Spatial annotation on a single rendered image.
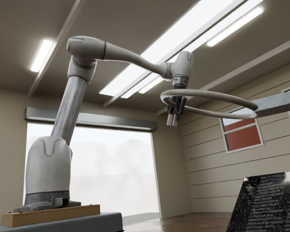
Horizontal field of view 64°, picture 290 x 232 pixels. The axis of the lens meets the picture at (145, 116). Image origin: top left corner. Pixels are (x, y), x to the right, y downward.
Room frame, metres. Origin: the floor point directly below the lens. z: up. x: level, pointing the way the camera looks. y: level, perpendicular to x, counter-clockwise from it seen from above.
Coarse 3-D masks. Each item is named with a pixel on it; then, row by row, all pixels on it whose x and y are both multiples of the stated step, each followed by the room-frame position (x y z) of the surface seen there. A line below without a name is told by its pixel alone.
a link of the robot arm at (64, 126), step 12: (72, 60) 1.06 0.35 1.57; (72, 72) 1.08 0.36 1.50; (84, 72) 1.09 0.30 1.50; (72, 84) 1.08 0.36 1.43; (84, 84) 1.12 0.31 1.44; (72, 96) 1.08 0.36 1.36; (60, 108) 1.08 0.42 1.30; (72, 108) 1.08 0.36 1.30; (60, 120) 1.06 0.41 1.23; (72, 120) 1.09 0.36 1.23; (60, 132) 1.06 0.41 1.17; (72, 132) 1.10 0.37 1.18; (72, 156) 1.11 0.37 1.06
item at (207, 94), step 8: (160, 96) 1.08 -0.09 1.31; (168, 96) 0.98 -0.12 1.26; (192, 96) 0.89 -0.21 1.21; (200, 96) 0.87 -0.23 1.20; (208, 96) 0.86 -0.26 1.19; (216, 96) 0.85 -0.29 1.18; (224, 96) 0.85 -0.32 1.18; (232, 96) 0.85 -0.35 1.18; (168, 104) 1.20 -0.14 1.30; (240, 104) 0.88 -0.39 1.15; (248, 104) 0.88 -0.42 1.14; (256, 104) 0.91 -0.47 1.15; (192, 112) 1.31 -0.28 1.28; (200, 112) 1.30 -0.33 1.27; (208, 112) 1.29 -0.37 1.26; (216, 112) 1.29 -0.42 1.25
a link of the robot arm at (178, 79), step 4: (176, 76) 1.19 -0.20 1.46; (180, 76) 1.18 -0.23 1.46; (184, 76) 1.18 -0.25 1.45; (176, 80) 1.19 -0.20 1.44; (180, 80) 1.18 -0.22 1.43; (184, 80) 1.18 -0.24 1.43; (188, 80) 1.21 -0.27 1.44; (176, 84) 1.21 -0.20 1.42; (180, 84) 1.19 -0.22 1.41; (184, 84) 1.19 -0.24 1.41
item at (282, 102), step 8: (272, 96) 0.88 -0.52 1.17; (280, 96) 0.87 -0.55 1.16; (288, 96) 0.86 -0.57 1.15; (264, 104) 0.90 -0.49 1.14; (272, 104) 0.89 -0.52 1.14; (280, 104) 0.87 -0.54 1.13; (288, 104) 0.87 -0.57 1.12; (256, 112) 0.94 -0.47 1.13; (264, 112) 0.96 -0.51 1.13; (272, 112) 0.97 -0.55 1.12; (280, 112) 0.97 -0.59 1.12
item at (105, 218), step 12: (84, 216) 0.83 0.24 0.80; (96, 216) 0.81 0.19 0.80; (108, 216) 0.83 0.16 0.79; (120, 216) 0.86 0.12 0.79; (0, 228) 0.72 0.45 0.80; (12, 228) 0.67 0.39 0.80; (24, 228) 0.68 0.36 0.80; (36, 228) 0.70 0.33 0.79; (48, 228) 0.72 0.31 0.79; (60, 228) 0.74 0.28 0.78; (72, 228) 0.76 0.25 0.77; (84, 228) 0.78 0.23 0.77; (96, 228) 0.81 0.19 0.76; (108, 228) 0.83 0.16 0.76; (120, 228) 0.86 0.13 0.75
